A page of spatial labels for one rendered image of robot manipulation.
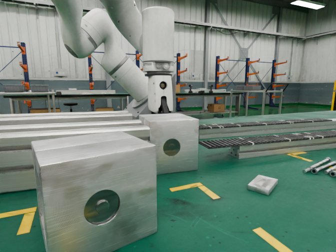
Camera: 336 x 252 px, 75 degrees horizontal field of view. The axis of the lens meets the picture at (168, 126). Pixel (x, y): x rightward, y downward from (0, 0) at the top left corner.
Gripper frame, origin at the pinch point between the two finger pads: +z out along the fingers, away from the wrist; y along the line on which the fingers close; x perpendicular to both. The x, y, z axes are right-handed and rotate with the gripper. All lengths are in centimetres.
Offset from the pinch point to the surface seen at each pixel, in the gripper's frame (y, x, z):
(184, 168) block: -24.1, 1.8, 2.5
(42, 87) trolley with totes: 278, 87, -11
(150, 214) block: -39.1, 11.6, 0.7
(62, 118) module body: -5.1, 23.9, -5.1
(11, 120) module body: -5.2, 33.8, -5.0
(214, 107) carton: 504, -304, 47
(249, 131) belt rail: -2.0, -29.1, 1.9
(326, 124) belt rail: -2, -63, 1
